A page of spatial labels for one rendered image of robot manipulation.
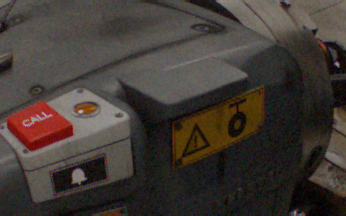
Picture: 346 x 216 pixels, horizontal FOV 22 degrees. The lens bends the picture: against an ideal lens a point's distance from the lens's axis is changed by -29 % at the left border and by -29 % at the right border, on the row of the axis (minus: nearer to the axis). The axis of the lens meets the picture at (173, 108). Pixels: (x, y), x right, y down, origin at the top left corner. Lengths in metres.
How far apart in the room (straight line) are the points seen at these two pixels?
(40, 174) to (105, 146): 0.08
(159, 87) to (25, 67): 0.16
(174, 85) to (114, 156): 0.09
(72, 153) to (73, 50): 0.19
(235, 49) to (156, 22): 0.10
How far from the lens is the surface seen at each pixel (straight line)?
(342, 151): 1.62
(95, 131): 0.87
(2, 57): 1.01
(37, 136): 0.84
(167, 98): 0.92
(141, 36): 1.05
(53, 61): 1.02
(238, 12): 1.22
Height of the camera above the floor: 1.65
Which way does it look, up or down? 26 degrees down
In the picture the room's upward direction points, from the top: 1 degrees counter-clockwise
